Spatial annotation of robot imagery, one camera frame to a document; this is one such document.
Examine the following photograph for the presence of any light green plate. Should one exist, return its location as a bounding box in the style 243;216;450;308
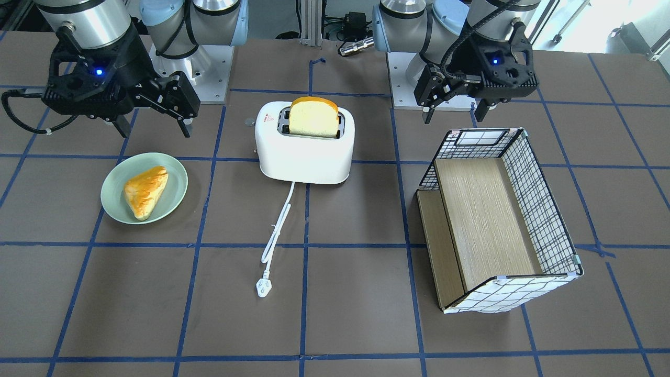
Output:
100;152;188;224

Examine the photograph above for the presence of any white two-slot toaster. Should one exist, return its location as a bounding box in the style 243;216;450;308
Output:
254;101;355;184

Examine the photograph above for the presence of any aluminium frame post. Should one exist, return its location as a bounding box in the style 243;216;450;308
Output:
298;0;323;48

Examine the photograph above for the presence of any white toaster power cable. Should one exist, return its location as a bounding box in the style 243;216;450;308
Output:
256;181;296;298

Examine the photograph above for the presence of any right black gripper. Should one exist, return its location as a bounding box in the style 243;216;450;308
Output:
41;25;200;139

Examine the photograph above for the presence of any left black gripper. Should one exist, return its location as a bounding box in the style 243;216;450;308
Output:
414;22;539;125

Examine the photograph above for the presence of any wire basket with wooden shelf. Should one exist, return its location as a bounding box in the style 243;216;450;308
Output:
416;128;584;314

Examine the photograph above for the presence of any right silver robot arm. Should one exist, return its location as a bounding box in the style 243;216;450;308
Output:
36;1;248;138

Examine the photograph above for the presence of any yellow bread slice in toaster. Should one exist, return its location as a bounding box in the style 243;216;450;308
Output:
288;96;339;138

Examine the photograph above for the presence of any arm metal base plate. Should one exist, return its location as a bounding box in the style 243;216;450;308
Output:
149;45;235;104
387;52;477;112

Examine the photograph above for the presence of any golden triangular pastry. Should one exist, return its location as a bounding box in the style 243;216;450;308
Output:
124;165;169;220

